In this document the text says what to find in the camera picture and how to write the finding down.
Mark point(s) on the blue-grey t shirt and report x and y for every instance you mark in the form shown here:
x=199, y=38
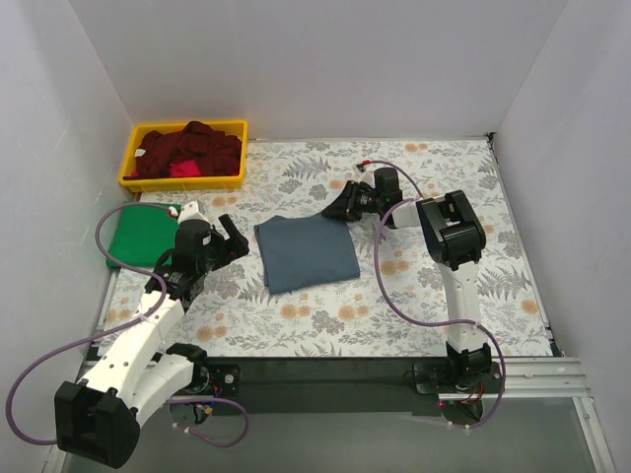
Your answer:
x=304, y=252

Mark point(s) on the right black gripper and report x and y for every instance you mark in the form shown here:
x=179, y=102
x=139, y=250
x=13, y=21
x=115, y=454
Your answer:
x=351, y=200

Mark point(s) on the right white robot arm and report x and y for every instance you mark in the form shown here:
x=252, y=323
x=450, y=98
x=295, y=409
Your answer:
x=454, y=239

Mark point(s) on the aluminium frame rail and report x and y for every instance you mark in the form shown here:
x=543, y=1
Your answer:
x=545, y=377

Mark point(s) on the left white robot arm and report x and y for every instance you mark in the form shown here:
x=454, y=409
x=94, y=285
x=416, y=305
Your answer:
x=100, y=416

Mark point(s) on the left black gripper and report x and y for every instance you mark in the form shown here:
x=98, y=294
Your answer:
x=223, y=244

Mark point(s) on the folded green t shirt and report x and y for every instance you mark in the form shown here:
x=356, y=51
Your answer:
x=143, y=234

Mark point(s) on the yellow plastic bin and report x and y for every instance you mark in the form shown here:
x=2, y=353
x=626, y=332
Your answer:
x=238, y=127

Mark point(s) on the dark red t shirt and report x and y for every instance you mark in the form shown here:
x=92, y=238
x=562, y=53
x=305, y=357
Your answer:
x=215, y=152

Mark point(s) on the pink t shirt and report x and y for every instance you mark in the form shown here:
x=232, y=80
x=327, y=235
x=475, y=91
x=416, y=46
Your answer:
x=186, y=169

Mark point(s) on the floral table mat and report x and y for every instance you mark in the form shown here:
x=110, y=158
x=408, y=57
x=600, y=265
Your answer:
x=397, y=306

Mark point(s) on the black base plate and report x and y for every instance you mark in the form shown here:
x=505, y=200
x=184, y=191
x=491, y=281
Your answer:
x=343, y=385

